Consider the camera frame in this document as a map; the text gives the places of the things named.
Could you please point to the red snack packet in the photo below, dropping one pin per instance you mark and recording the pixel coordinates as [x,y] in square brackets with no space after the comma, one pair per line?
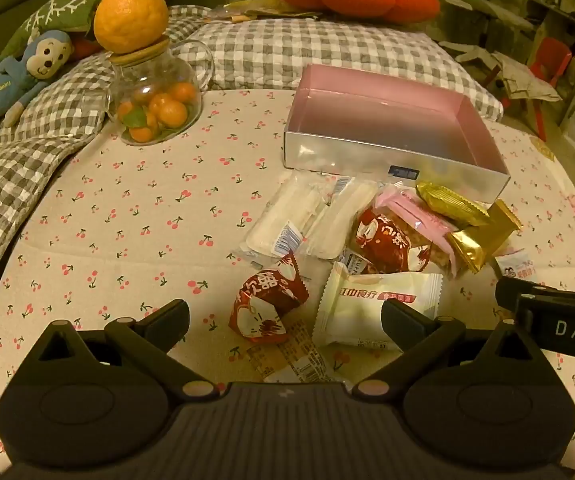
[265,305]
[387,240]

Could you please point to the white office chair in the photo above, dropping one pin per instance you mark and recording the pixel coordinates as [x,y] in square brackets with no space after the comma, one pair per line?
[472,5]

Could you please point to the red plastic chair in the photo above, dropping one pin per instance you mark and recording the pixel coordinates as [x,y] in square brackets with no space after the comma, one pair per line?
[550,60]

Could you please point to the large orange citrus fruit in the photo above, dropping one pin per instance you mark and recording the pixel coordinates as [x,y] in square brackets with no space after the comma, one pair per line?
[130,15]

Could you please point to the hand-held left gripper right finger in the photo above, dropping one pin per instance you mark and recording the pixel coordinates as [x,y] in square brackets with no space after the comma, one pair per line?
[402,322]

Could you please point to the small red cushion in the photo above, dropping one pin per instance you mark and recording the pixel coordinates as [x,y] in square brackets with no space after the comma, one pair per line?
[85,47]

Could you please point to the small white cartoon packet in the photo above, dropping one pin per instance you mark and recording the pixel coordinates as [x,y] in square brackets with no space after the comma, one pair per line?
[512,265]

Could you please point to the pink cardboard box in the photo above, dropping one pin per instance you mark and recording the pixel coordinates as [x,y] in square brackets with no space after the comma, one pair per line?
[382,120]

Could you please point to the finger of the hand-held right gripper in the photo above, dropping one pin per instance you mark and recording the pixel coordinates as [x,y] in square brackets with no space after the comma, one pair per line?
[522,289]

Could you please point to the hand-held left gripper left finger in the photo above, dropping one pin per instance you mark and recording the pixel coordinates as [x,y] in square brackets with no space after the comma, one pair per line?
[170,317]

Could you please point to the pink snack packet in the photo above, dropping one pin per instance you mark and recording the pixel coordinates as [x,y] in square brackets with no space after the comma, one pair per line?
[412,210]

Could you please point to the dark foil snack packet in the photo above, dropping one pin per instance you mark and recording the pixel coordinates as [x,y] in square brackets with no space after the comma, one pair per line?
[360,261]

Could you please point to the yellow plastic wrapper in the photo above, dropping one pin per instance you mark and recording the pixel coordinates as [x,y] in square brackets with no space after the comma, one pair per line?
[257,10]

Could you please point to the wooden jar lid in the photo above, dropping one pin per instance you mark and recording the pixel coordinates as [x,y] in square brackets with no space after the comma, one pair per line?
[137,55]

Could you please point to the grey checkered pillow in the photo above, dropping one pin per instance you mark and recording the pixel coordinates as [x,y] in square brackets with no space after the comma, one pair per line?
[317,45]

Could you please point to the crumpled brown paper bag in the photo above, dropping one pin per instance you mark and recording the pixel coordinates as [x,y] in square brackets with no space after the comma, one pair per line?
[522,77]

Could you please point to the cream white snack packet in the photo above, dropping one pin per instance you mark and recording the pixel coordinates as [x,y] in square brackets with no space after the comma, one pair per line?
[362,305]

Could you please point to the white translucent snack packet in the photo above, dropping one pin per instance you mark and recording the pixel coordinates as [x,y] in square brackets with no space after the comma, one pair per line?
[337,220]
[280,220]

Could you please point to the orange label snack packet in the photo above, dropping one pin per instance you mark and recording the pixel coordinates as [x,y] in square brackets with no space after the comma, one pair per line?
[292,355]

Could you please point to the blue monkey plush toy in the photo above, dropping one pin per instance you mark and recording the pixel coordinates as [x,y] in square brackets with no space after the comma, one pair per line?
[32,65]

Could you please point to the shiny gold packet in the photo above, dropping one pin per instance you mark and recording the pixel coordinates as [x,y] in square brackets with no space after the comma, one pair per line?
[450,202]

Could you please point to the round glass jar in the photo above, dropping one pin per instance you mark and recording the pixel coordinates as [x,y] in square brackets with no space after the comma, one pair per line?
[187,105]

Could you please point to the grey checkered blanket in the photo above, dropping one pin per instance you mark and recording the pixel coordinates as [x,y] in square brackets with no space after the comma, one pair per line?
[27,160]

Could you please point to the green snowflake pattern cushion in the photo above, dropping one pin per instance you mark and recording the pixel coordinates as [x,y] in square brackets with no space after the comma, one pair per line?
[52,10]

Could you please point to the cluster of small oranges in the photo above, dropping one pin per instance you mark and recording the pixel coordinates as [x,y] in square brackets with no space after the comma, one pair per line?
[160,110]

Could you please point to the gold snack bar packet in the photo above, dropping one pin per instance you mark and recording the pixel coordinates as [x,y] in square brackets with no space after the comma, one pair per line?
[482,240]

